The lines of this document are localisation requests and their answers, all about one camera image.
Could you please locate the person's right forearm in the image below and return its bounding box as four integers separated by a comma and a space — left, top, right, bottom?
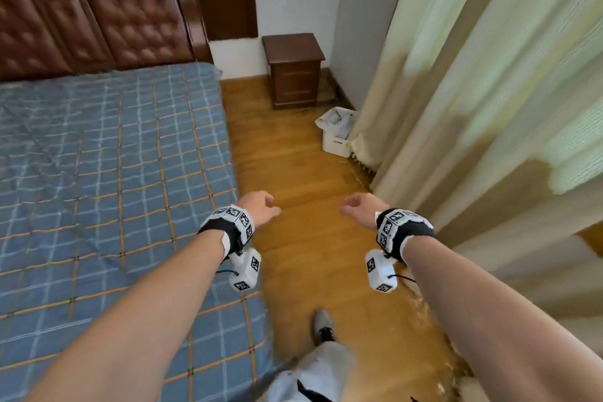
403, 236, 603, 402

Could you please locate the dark wooden nightstand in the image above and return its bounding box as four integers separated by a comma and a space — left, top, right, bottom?
261, 33, 327, 111

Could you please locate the white lined trash bin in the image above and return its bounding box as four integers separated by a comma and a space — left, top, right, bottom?
314, 106, 359, 158

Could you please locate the person's left hand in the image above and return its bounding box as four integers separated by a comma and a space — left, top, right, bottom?
237, 190, 283, 229

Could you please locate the white black marker wrist camera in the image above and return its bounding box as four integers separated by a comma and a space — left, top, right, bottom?
197, 204, 263, 293
365, 208, 435, 294

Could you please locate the blue plaid bed sheet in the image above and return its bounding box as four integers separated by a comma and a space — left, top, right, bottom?
0, 62, 283, 402

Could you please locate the person's right leg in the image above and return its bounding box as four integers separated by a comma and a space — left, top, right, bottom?
268, 341, 355, 402

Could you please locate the person's right hand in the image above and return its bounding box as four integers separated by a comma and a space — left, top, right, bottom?
340, 193, 391, 232

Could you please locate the person's right shoe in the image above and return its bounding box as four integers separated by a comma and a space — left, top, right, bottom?
313, 308, 336, 346

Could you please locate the person's left forearm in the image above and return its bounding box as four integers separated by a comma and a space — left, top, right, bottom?
26, 229, 227, 402

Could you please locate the black body harness strap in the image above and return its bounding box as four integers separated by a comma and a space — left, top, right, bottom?
296, 380, 333, 402

